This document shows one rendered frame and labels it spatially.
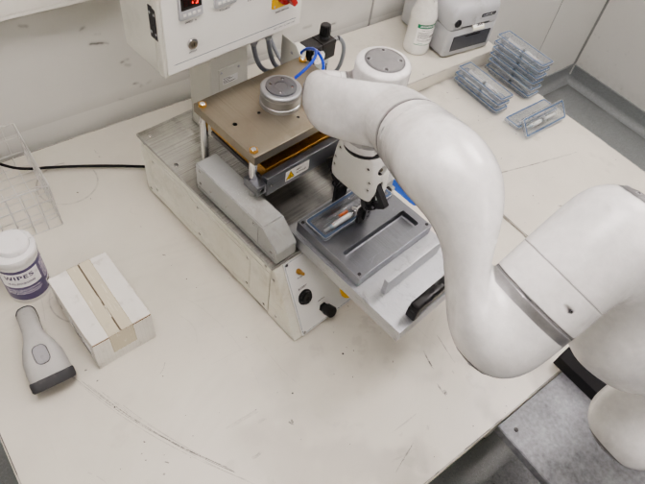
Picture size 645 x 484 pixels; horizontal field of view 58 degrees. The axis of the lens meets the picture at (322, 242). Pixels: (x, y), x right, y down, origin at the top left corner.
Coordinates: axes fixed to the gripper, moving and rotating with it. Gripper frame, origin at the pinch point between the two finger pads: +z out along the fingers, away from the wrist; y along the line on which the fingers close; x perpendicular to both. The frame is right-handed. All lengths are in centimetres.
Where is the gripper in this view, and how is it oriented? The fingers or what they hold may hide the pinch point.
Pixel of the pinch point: (351, 203)
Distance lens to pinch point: 109.6
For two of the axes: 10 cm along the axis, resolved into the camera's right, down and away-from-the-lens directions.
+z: -1.2, 6.1, 7.8
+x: -7.3, 4.9, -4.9
